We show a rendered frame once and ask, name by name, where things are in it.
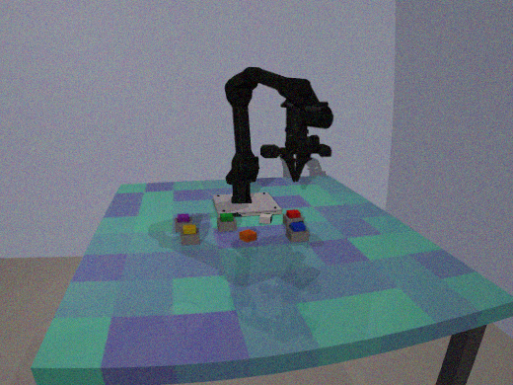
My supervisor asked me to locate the orange cube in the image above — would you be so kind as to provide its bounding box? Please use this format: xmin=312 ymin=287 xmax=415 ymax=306
xmin=240 ymin=229 xmax=257 ymax=243

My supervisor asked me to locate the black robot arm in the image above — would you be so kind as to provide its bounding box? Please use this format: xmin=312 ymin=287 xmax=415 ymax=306
xmin=225 ymin=67 xmax=333 ymax=203

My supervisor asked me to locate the purple button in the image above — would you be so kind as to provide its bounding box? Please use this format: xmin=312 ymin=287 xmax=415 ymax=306
xmin=175 ymin=214 xmax=192 ymax=232

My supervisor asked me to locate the yellow button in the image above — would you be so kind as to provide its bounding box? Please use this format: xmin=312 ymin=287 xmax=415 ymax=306
xmin=181 ymin=224 xmax=200 ymax=246

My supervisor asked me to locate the blue button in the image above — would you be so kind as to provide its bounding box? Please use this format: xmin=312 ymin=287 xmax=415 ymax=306
xmin=286 ymin=222 xmax=309 ymax=242

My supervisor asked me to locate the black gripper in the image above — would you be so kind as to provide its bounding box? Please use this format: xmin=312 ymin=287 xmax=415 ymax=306
xmin=260 ymin=124 xmax=331 ymax=182

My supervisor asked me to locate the red button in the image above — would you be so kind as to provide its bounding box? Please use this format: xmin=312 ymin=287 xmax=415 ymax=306
xmin=283 ymin=209 xmax=304 ymax=227

